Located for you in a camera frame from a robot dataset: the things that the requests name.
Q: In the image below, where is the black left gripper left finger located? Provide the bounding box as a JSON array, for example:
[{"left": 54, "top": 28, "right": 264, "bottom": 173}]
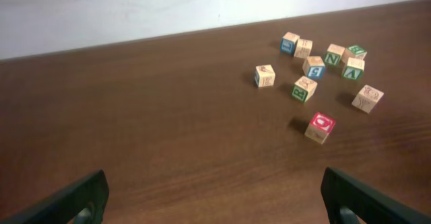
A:
[{"left": 1, "top": 170, "right": 109, "bottom": 224}]

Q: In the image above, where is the green V wooden block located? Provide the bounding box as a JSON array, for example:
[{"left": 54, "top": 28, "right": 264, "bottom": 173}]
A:
[{"left": 341, "top": 57, "right": 365, "bottom": 80}]

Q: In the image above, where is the snail picture wooden block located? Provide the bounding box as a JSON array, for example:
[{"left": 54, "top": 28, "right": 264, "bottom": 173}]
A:
[{"left": 352, "top": 85, "right": 385, "bottom": 114}]

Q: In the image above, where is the red Q wooden block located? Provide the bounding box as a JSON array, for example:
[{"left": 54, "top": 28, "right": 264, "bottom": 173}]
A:
[{"left": 304, "top": 112, "right": 336, "bottom": 144}]

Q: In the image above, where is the carrot picture wooden block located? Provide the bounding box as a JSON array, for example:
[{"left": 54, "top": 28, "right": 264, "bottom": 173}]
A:
[{"left": 255, "top": 65, "right": 275, "bottom": 87}]

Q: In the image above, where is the green B wooden block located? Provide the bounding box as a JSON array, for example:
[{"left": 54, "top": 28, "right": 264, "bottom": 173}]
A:
[{"left": 341, "top": 45, "right": 368, "bottom": 63}]

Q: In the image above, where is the green N wooden block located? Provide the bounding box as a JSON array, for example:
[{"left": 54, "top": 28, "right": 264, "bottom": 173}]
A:
[{"left": 323, "top": 44, "right": 345, "bottom": 66}]

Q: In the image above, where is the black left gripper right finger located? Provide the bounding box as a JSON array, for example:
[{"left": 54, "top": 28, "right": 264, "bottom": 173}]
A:
[{"left": 321, "top": 167, "right": 430, "bottom": 224}]

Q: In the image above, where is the blue L wooden block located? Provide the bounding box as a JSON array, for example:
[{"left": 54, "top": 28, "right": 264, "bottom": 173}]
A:
[{"left": 280, "top": 32, "right": 300, "bottom": 55}]

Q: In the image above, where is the blue 5 wooden block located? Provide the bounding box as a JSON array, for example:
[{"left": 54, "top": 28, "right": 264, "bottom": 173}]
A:
[{"left": 302, "top": 56, "right": 325, "bottom": 79}]

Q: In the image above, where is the red letter wooden block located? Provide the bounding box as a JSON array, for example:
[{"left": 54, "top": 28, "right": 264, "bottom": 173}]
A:
[{"left": 294, "top": 39, "right": 312, "bottom": 59}]

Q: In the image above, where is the green R wooden block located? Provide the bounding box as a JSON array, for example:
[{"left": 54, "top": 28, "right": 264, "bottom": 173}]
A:
[{"left": 291, "top": 76, "right": 318, "bottom": 103}]

